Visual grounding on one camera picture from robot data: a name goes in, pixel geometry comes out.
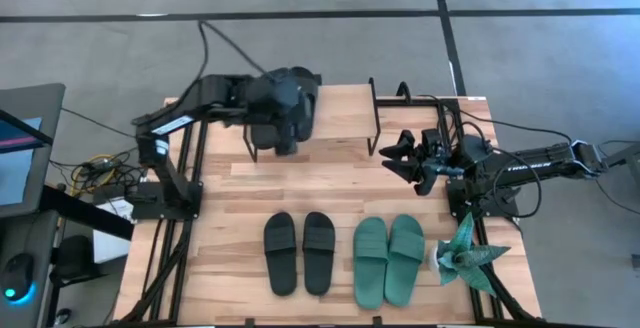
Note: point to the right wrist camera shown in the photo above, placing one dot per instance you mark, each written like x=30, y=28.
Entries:
x=425, y=185

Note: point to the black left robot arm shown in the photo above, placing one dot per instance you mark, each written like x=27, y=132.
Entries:
x=210, y=93

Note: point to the black computer mouse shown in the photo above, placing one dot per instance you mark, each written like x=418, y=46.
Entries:
x=17, y=278

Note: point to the black monitor stand beam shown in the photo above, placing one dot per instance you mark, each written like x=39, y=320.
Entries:
x=85, y=213

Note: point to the black stand leg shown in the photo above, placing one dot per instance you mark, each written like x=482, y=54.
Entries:
x=625, y=155

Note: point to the small black table clamp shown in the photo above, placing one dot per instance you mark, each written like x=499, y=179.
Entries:
x=249, y=322
x=377, y=321

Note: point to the grey framed monitor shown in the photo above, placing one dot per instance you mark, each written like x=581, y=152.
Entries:
x=20, y=168

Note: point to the wooden shelf black metal legs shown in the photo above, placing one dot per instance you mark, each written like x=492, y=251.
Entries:
x=345, y=113

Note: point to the white box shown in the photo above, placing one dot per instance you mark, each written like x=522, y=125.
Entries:
x=112, y=248

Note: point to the green plant in white pot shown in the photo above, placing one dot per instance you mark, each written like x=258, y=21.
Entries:
x=462, y=260

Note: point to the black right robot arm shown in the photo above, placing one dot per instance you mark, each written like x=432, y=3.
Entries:
x=530, y=165

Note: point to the black caster wheel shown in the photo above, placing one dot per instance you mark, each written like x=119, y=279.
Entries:
x=62, y=316

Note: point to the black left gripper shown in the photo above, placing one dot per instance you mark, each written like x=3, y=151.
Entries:
x=277, y=93

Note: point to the dark grey side desk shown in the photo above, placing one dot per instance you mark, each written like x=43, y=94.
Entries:
x=42, y=248

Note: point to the green rubber slide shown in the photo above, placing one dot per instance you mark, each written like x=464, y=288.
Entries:
x=370, y=263
x=405, y=258

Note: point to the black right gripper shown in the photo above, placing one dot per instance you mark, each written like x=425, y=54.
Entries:
x=432, y=155

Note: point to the black aluminium table frame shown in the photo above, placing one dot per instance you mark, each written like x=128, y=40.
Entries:
x=425, y=102

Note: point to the black bag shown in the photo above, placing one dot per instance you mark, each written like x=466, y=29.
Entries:
x=72, y=258

